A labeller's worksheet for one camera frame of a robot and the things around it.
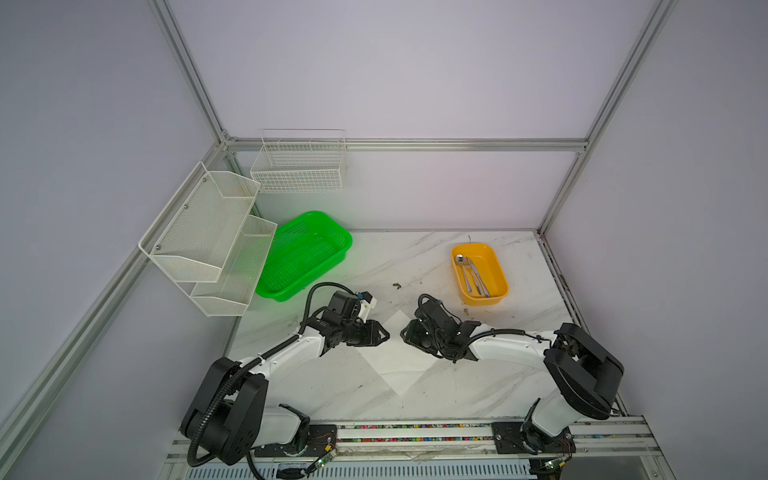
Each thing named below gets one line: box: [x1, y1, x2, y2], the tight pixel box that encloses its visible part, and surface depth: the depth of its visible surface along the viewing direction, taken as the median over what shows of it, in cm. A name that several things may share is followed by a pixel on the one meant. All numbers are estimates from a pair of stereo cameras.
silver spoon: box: [456, 254, 472, 293], surface depth 113 cm
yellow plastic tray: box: [451, 243, 508, 306], surface depth 107 cm
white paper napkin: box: [357, 310, 440, 396], surface depth 86 cm
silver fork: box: [466, 256, 482, 295], surface depth 109 cm
